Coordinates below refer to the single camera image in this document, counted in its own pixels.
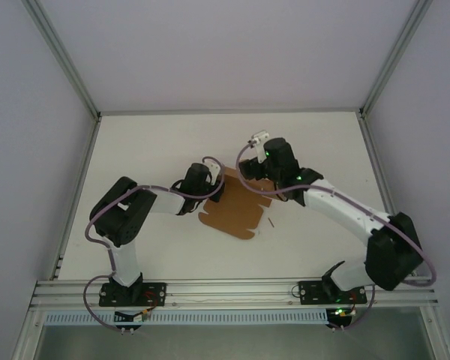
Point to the brown cardboard box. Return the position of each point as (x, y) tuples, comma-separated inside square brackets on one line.
[(236, 213)]

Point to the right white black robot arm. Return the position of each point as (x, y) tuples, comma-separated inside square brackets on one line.
[(341, 210)]

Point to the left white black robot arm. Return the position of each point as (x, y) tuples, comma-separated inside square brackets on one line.
[(125, 262)]

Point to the small brown stick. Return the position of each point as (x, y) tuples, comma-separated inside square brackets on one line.
[(271, 222)]

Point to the grey metal panel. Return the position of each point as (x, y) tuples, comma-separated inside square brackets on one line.
[(228, 343)]

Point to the aluminium table edge rail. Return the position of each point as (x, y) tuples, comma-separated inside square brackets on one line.
[(228, 111), (375, 157), (86, 157)]

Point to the aluminium mounting rail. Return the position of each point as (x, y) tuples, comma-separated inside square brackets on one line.
[(228, 290)]

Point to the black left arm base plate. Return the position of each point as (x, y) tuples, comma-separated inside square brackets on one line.
[(157, 290)]

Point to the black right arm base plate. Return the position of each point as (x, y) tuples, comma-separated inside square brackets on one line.
[(311, 292)]

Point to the aluminium frame post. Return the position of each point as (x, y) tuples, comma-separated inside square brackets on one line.
[(392, 56), (64, 56)]

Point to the aluminium frame leg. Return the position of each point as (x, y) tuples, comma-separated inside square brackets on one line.
[(433, 337), (26, 337)]

